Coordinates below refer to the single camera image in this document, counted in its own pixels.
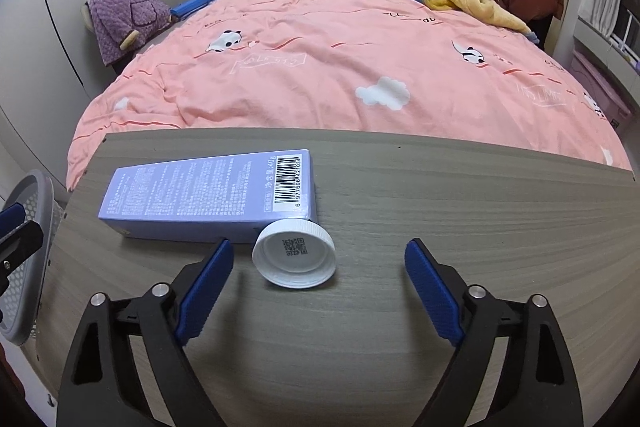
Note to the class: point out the yellow plush garment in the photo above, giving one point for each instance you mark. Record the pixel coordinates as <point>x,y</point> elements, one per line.
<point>480,7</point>

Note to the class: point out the pink storage box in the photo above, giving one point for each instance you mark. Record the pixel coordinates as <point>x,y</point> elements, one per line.
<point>602,92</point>

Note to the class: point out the white bottle cap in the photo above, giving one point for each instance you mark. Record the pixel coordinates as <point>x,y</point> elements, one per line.
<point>294,254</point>

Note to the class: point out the blue box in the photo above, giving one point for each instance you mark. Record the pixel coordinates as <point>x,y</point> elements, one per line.
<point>192,5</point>

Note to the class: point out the black chair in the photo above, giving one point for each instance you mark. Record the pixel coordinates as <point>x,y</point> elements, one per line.
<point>542,32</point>

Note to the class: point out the pink printed blanket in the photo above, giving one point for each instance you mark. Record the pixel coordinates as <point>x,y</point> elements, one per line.
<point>350,72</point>

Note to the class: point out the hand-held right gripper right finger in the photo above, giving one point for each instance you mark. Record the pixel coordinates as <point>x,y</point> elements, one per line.
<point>432,292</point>

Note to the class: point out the purple fleece robe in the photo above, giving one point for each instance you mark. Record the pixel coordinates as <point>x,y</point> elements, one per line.
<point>125,12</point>

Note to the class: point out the grey perforated basket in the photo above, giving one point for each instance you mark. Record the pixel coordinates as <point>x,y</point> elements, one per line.
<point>44,207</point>

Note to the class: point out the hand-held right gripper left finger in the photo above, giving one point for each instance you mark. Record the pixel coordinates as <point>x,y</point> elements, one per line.
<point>207,292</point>

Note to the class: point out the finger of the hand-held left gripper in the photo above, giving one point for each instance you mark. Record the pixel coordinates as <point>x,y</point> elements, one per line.
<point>10,221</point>
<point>20,247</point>

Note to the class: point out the purple cardboard box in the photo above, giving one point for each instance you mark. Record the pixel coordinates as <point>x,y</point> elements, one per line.
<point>210,194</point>

